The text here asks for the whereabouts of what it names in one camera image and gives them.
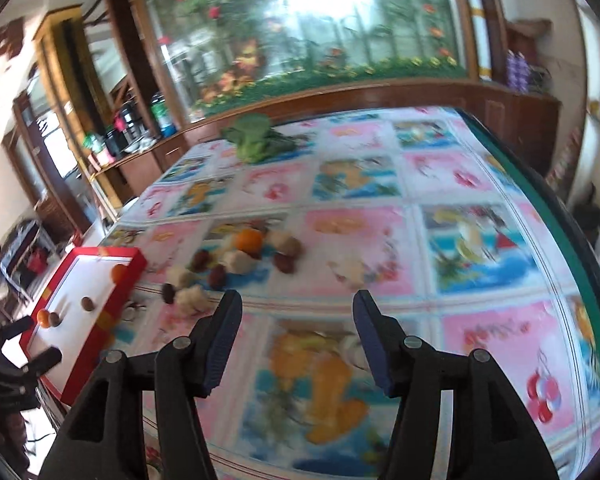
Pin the flower picture glass panel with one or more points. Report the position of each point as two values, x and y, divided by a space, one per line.
300 25

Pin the black flask with pink lid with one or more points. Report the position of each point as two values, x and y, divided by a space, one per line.
114 136

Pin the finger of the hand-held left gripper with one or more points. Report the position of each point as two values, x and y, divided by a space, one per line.
10 334
42 359

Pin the beige walnut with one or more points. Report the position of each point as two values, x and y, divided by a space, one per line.
179 276
190 297

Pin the wooden partition cabinet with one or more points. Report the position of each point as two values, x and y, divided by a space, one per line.
330 97

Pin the orange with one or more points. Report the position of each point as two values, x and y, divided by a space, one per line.
42 317
117 273
250 240

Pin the metal rack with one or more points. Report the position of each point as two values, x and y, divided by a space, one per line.
22 255

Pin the white bowl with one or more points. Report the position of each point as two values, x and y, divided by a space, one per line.
144 145

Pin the green leafy vegetable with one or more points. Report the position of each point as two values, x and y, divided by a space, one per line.
255 137

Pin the green plastic bag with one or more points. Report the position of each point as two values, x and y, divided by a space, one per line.
92 141

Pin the green plastic bottle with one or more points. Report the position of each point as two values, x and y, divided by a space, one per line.
161 112

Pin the black thermal carafe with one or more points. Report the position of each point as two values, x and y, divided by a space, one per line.
131 121

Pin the red cardboard tray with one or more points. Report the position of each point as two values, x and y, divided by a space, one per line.
75 330

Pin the beige pastry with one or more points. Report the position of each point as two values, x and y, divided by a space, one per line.
279 237
240 261
347 265

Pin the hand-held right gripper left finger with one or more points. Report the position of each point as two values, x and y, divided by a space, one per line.
220 345

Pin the wooden wall shelf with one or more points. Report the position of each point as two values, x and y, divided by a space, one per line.
530 27

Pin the purple bottle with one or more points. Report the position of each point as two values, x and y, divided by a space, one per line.
523 72
512 67

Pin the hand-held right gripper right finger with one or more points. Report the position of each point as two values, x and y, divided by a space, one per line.
372 342

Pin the brown kiwi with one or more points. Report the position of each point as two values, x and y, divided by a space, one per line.
55 319
293 246
87 303

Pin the printed tablecloth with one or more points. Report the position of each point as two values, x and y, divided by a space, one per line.
330 180

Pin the red date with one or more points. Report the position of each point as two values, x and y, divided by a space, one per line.
200 260
168 293
217 276
283 263

